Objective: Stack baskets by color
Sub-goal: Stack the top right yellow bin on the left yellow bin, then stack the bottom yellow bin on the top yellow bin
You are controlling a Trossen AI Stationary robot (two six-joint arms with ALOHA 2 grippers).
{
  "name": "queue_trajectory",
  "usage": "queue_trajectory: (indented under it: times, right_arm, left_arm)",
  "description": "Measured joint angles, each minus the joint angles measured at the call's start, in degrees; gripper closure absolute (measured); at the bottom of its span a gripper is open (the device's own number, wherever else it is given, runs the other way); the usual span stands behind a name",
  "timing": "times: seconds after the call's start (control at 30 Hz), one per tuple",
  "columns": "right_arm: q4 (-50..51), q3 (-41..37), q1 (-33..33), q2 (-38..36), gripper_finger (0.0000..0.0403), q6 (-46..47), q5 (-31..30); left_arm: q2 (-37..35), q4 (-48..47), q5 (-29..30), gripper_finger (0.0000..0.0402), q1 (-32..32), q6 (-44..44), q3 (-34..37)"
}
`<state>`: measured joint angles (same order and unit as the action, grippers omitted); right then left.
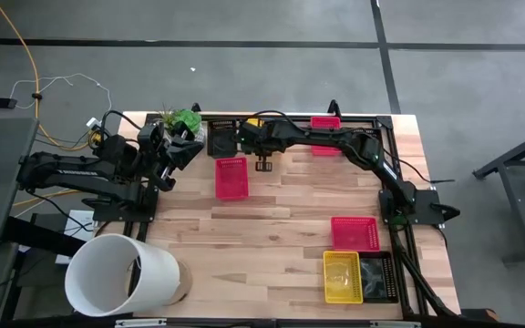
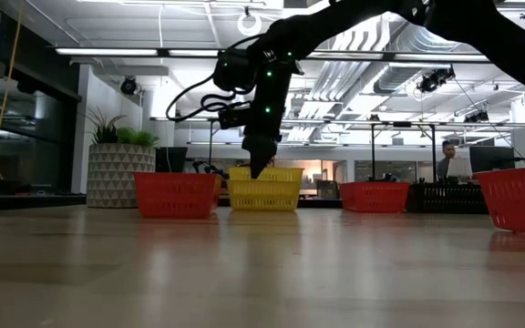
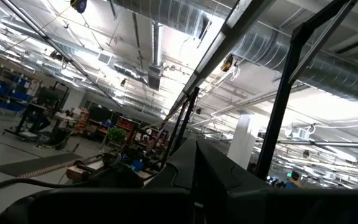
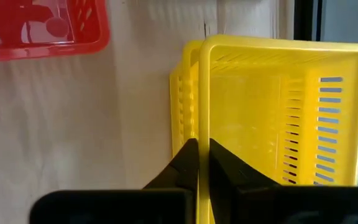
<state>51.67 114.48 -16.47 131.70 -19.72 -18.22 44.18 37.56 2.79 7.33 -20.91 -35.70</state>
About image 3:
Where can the black aluminium rig frame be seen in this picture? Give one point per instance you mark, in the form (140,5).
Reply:
(278,109)

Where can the silver ventilation duct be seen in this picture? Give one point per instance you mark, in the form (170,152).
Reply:
(166,14)
(322,62)

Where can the black desk with monitor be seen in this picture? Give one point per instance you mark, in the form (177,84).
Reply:
(47,97)

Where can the dark floor mat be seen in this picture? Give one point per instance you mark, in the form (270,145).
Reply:
(36,165)

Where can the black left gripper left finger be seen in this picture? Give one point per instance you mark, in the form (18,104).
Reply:
(179,168)

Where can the person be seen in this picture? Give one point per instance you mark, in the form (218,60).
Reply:
(292,183)

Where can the shelf with red bins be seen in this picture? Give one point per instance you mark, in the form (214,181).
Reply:
(126,124)

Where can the green leafy plant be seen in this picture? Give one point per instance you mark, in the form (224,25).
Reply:
(117,135)

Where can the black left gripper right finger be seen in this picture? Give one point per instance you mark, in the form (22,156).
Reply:
(216,174)

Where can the brown cardboard box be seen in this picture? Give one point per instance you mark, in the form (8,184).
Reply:
(75,172)

